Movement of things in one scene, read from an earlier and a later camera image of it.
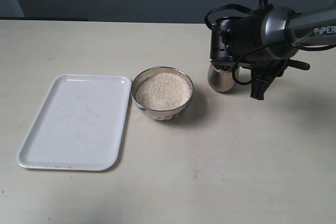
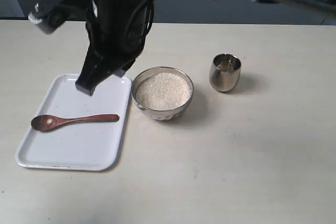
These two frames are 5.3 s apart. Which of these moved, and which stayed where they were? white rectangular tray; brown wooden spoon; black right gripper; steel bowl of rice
Moved: brown wooden spoon; black right gripper
Stayed: steel bowl of rice; white rectangular tray
